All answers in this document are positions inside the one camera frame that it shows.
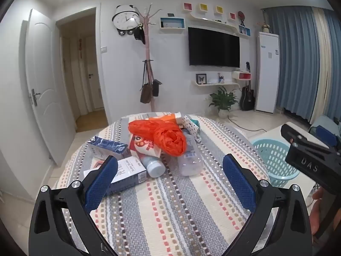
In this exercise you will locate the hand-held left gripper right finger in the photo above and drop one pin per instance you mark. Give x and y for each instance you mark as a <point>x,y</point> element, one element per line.
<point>239,184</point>

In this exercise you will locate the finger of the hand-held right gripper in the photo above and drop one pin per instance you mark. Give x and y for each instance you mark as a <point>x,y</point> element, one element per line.
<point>289,133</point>
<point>326,135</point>

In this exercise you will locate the small red cube wall shelf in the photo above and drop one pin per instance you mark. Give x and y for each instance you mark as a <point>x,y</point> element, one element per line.
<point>232,16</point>

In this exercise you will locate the flower ornament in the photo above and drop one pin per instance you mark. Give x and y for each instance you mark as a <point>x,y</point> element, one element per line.
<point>265,27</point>

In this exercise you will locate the brown hanging bag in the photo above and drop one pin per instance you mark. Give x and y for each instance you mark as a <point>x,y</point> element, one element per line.
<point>145,94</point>

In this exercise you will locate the white door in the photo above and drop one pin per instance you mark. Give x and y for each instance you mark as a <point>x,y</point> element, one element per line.
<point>48,85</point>

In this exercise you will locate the orange and white tube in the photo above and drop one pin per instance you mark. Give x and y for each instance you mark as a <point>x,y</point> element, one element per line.
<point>167,117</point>

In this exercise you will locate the blue and beige curtain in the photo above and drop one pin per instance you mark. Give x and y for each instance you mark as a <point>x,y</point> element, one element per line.
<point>298,58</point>

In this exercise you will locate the panda wall clock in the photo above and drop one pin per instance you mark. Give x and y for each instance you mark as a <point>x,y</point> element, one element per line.
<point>125,18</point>

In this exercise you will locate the white low wall shelf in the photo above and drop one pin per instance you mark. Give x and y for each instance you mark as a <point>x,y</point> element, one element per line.
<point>213,84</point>

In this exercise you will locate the light blue plastic basket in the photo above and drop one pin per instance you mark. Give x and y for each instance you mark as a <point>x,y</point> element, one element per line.
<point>271,160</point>

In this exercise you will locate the red and white snack packet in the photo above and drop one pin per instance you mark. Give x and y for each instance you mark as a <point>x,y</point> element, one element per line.
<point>141,145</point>

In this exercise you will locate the pink coat rack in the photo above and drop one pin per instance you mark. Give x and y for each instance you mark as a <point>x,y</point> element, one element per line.
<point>147,50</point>

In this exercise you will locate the red round fan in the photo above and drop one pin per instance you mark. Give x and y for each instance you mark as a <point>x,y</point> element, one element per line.
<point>241,15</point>

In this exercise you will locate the blue cube wall shelf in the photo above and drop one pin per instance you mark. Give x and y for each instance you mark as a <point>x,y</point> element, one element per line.
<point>244,31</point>

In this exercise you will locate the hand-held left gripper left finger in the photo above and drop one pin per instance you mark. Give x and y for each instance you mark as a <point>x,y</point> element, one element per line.
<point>102,184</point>

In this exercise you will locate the polka dot pouch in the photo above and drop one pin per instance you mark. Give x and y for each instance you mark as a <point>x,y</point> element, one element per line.
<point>190,124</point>

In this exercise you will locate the yellow cube wall shelf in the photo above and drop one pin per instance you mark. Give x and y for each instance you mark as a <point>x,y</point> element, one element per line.
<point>203,8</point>
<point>219,9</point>

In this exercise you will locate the white coffee table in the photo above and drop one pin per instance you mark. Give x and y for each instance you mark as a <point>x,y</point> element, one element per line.
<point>274,133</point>

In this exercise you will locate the light blue sofa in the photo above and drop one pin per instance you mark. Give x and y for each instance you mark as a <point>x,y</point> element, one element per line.
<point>323,121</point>

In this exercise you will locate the black hanging bag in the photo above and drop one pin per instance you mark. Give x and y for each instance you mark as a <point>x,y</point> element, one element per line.
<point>156,88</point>

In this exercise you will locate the red and white drawer box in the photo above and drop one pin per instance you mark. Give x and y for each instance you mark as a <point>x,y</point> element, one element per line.
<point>243,76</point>

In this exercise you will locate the person's right hand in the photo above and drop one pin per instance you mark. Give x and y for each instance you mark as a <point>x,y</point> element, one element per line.
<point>315,218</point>

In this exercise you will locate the black guitar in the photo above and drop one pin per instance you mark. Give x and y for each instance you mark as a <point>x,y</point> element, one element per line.
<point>247,97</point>

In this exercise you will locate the green potted plant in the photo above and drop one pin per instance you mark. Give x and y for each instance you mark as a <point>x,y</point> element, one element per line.
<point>223,98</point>

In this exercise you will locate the orange plastic bag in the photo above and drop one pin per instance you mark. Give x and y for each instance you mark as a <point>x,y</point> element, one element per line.
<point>165,136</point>

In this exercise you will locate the blue carton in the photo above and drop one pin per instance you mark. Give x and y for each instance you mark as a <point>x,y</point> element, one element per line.
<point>106,146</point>

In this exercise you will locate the black wall television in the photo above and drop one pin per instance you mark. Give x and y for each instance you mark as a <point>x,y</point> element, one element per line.
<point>213,46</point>

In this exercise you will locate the round striped tablecloth table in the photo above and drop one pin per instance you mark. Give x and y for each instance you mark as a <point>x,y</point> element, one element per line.
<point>173,205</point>

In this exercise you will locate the pen holder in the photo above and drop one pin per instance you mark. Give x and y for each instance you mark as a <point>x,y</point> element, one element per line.
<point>221,79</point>

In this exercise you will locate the clear plastic bottle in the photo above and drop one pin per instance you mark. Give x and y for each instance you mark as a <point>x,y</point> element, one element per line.
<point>190,162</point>

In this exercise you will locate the white wavy wall shelf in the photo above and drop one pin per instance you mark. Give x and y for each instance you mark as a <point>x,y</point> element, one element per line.
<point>213,21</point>

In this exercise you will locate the butterfly picture frame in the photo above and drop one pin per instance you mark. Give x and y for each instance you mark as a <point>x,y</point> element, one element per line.
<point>200,79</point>

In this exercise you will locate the hallway door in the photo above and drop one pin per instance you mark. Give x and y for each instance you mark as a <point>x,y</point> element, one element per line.
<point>94,85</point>

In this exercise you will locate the white and blue box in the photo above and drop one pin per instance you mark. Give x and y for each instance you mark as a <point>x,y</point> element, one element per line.
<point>130,170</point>

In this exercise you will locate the blue framed wall shelf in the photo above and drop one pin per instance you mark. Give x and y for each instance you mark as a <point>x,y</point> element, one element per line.
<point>161,23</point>

